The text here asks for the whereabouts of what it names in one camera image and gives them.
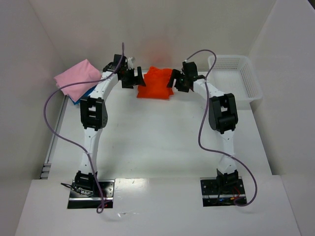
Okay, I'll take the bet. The orange t shirt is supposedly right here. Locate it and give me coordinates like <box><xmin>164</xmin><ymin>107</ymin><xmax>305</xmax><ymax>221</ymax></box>
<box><xmin>137</xmin><ymin>66</ymin><xmax>174</xmax><ymax>100</ymax></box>

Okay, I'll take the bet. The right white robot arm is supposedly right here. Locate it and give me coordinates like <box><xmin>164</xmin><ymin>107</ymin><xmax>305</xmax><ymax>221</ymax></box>
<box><xmin>167</xmin><ymin>61</ymin><xmax>239</xmax><ymax>194</ymax></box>

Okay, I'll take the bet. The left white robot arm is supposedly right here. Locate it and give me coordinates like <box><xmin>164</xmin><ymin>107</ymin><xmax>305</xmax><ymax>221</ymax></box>
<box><xmin>74</xmin><ymin>54</ymin><xmax>145</xmax><ymax>196</ymax></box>

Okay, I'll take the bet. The pink folded t shirt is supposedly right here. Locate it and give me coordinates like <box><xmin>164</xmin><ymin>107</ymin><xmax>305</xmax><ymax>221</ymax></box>
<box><xmin>54</xmin><ymin>59</ymin><xmax>101</xmax><ymax>103</ymax></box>

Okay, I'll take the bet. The blue folded t shirt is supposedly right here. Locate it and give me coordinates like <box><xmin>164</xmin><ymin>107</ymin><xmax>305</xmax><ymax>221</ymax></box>
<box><xmin>70</xmin><ymin>86</ymin><xmax>96</xmax><ymax>105</ymax></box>

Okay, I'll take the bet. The white plastic basket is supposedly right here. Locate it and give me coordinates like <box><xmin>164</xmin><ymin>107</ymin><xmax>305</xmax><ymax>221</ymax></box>
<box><xmin>207</xmin><ymin>55</ymin><xmax>262</xmax><ymax>103</ymax></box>

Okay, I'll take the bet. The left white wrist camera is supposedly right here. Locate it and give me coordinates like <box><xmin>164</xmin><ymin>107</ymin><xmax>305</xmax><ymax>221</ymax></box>
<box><xmin>127</xmin><ymin>57</ymin><xmax>135</xmax><ymax>69</ymax></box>

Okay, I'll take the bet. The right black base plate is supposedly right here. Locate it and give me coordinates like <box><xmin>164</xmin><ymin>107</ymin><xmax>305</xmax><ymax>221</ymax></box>
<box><xmin>200</xmin><ymin>177</ymin><xmax>247</xmax><ymax>207</ymax></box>

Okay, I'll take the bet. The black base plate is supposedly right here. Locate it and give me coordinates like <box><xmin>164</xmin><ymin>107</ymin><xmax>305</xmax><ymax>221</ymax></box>
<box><xmin>67</xmin><ymin>180</ymin><xmax>115</xmax><ymax>209</ymax></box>
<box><xmin>200</xmin><ymin>177</ymin><xmax>247</xmax><ymax>207</ymax></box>

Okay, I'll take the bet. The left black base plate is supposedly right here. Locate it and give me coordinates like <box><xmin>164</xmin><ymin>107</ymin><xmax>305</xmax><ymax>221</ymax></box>
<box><xmin>67</xmin><ymin>180</ymin><xmax>115</xmax><ymax>209</ymax></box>

